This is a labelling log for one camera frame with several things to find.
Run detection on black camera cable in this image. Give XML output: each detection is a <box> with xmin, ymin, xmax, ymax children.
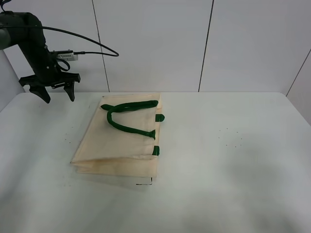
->
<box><xmin>0</xmin><ymin>0</ymin><xmax>120</xmax><ymax>72</ymax></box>

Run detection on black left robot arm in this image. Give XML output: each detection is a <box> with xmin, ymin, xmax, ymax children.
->
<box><xmin>0</xmin><ymin>11</ymin><xmax>81</xmax><ymax>103</ymax></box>

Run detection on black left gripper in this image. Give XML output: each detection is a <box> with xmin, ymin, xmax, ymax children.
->
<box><xmin>19</xmin><ymin>52</ymin><xmax>81</xmax><ymax>103</ymax></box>

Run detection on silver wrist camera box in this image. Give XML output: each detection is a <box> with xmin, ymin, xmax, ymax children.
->
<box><xmin>56</xmin><ymin>50</ymin><xmax>78</xmax><ymax>61</ymax></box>

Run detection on white linen bag green handles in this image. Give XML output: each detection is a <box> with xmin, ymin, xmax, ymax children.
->
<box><xmin>70</xmin><ymin>93</ymin><xmax>165</xmax><ymax>178</ymax></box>

